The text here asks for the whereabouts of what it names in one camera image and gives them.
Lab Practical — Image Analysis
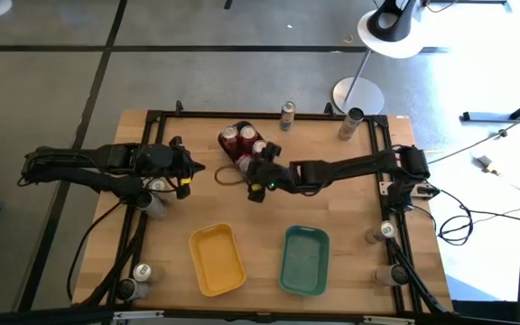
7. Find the yellow plastic tray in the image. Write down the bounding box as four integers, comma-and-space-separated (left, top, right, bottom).
188, 223, 246, 298

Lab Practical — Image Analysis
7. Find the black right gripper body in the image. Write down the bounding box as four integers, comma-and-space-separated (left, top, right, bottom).
246, 143, 300, 203

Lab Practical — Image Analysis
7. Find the silver metal bracket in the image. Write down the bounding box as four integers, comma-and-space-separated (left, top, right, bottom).
113, 310, 165, 322
362, 315, 417, 325

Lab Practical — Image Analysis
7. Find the red soda can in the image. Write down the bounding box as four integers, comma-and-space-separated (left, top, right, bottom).
235, 154, 253, 175
220, 125, 241, 157
238, 125, 258, 150
250, 139, 268, 158

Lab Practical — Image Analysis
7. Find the black looped floor cable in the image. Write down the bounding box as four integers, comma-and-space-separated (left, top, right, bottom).
437, 203, 520, 247

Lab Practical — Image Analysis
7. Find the grey power adapter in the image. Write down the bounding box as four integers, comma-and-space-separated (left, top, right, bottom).
470, 153, 500, 176

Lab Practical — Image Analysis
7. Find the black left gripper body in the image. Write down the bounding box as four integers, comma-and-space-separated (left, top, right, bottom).
135, 136, 192, 200

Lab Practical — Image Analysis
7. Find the black desk foot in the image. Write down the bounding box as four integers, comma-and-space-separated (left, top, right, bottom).
461, 88, 520, 123

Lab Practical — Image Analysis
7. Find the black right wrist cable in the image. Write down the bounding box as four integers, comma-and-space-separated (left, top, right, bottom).
214, 164, 248, 186

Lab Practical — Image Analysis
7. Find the white round lamp stand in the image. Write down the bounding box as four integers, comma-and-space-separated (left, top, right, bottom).
330, 8, 426, 116

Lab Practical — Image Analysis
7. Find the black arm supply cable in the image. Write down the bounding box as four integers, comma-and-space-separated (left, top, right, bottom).
65, 200, 124, 302

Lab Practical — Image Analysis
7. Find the grey cable with black clip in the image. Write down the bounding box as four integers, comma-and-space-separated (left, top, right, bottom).
420, 111, 520, 167

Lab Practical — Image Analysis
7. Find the black aluminium table frame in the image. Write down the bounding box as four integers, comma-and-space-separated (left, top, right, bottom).
72, 99, 453, 317

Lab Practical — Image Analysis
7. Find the dark blue plastic tray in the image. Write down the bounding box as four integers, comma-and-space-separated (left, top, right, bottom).
217, 120, 270, 175

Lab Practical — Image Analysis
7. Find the green plastic tray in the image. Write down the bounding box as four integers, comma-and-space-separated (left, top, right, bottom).
279, 225, 330, 298

